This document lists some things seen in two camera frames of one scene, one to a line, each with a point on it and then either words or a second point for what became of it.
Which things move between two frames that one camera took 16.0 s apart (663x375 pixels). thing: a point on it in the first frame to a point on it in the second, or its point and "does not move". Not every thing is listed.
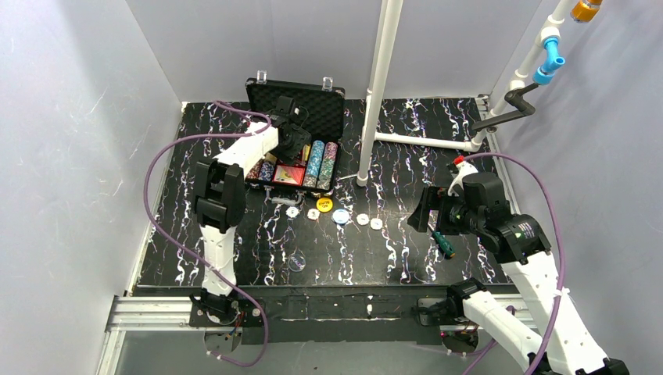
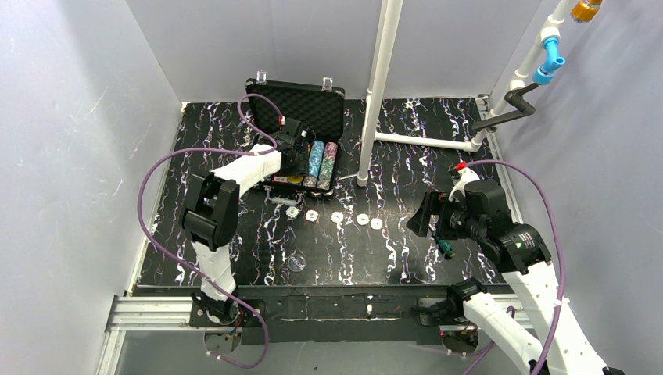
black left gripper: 299,143 to 299,147
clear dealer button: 296,262 does not move
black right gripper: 432,217 does not move
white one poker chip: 376,223 does not move
